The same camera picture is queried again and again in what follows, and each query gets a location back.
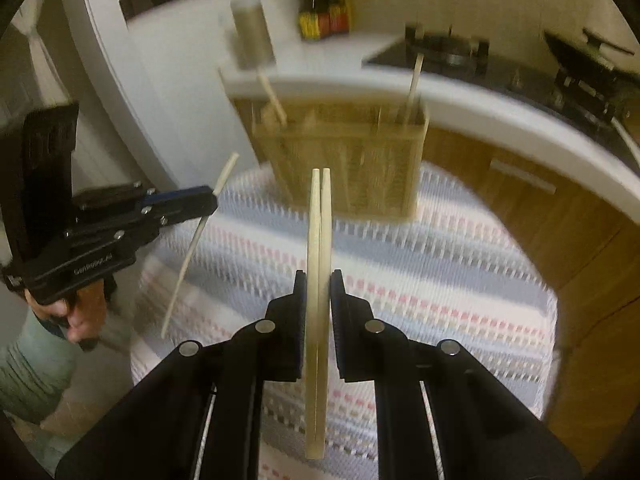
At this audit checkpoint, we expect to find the wooden chopstick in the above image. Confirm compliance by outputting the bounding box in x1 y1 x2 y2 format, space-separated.
305 168 322 461
161 152 240 339
257 72 289 129
399 54 426 126

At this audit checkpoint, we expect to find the person's left forearm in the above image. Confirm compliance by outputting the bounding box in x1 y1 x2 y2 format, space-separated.
0 310 87 421

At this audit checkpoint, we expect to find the dark bottle red label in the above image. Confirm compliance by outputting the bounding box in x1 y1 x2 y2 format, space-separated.
322 0 352 36

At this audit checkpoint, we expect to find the wooden base cabinet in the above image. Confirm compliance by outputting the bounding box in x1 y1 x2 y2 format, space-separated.
232 97 640 461

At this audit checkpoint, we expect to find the dark bottle yellow label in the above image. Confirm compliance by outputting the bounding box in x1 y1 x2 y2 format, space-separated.
298 0 326 41

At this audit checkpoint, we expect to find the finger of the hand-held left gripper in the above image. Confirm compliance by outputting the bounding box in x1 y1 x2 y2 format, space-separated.
147 185 215 201
144 194 220 233

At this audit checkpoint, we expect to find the white cabinet handle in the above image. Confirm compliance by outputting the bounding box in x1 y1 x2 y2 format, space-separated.
490 157 558 196

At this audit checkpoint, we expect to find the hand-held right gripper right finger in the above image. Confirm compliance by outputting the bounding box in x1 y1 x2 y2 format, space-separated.
329 269 583 480

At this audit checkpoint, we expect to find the black wok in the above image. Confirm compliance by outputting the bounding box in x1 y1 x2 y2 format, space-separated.
542 27 640 111

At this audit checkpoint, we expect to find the person's left hand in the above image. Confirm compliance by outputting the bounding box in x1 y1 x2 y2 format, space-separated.
25 272 118 352

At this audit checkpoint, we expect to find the bamboo utensil holder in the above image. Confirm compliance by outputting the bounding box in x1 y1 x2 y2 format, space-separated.
249 101 432 224

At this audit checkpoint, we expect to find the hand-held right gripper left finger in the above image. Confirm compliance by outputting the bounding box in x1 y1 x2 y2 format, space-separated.
55 270 308 480

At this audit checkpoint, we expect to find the white kitchen countertop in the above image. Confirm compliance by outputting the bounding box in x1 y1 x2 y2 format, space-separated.
125 0 640 221

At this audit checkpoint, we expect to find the striped woven table cloth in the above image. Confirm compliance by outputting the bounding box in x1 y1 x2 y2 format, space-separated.
130 162 559 480

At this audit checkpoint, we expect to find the black gas stove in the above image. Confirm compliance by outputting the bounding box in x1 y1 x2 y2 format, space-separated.
365 22 640 151

